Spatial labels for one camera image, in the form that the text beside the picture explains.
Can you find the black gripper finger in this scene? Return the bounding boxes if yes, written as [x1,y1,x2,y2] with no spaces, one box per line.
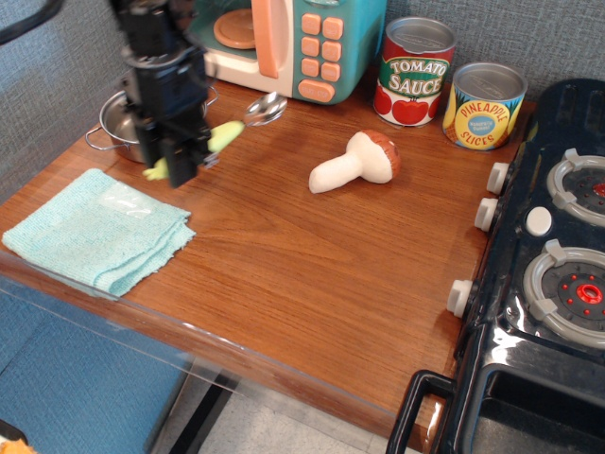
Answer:
[163,139,201,188]
[135,126,164,166]

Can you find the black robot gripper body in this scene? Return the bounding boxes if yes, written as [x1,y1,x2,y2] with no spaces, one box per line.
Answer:
[120,46,221,169]

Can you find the light blue folded cloth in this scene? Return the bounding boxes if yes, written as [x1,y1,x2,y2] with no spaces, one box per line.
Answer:
[2,168,195,298]

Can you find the black toy stove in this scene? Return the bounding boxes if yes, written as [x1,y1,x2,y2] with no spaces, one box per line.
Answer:
[388,79,604,453]

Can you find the white stove knob upper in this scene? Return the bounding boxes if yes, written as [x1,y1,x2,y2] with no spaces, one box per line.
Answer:
[486,162,510,195]

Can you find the toy mushroom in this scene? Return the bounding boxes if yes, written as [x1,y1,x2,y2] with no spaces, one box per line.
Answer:
[308,130,402,194]

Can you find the pineapple slices can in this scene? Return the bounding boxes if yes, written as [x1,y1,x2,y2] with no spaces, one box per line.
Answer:
[442,61,527,150]

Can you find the black braided cable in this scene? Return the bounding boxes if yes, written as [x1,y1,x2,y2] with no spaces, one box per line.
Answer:
[0,0,65,46]

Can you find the white stove knob middle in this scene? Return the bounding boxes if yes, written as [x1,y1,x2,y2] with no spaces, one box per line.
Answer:
[474,198,498,233]

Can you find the toy microwave teal and cream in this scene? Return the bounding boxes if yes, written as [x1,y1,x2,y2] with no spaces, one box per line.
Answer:
[190,1,387,105]

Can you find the small steel pot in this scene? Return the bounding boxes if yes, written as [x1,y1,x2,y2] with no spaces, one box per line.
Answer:
[85,91,212,168]

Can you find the orange object at corner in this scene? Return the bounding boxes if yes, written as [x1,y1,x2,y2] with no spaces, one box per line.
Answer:
[0,439,37,454]

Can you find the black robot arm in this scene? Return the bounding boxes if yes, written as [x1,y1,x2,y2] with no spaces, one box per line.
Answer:
[110,1,214,187]

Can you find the tomato sauce can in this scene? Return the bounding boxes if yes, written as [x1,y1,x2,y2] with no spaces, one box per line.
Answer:
[373,16,457,127]

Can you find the white stove knob lower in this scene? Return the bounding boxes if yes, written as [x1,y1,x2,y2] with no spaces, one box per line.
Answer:
[446,280,474,318]

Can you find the white stove knob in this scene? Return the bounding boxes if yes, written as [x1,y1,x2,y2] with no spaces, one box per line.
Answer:
[446,280,474,318]
[474,198,498,233]
[486,162,510,195]

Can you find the spoon with green handle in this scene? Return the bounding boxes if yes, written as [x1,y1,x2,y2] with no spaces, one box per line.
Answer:
[143,92,287,181]

